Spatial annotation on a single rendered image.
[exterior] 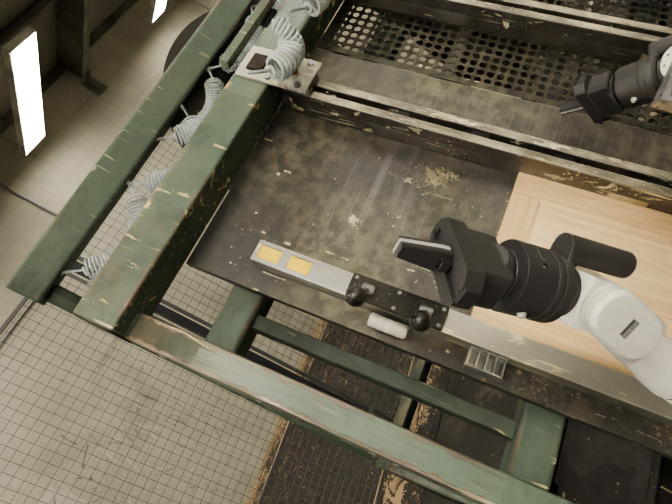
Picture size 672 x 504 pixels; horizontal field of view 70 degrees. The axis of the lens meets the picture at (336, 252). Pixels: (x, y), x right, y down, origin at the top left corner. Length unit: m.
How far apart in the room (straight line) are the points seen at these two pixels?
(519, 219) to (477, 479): 0.53
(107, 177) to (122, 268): 0.60
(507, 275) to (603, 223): 0.62
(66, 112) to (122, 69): 0.98
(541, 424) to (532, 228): 0.39
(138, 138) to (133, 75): 5.48
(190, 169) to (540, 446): 0.90
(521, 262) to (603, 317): 0.11
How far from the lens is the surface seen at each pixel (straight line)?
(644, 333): 0.67
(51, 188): 6.17
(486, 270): 0.53
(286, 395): 0.92
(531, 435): 1.02
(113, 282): 1.05
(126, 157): 1.63
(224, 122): 1.17
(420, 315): 0.82
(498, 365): 0.98
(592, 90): 1.20
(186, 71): 1.78
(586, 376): 0.99
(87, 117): 6.66
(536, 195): 1.14
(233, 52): 1.07
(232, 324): 1.07
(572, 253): 0.61
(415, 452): 0.89
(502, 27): 1.46
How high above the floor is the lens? 1.82
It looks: 14 degrees down
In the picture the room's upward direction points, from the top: 59 degrees counter-clockwise
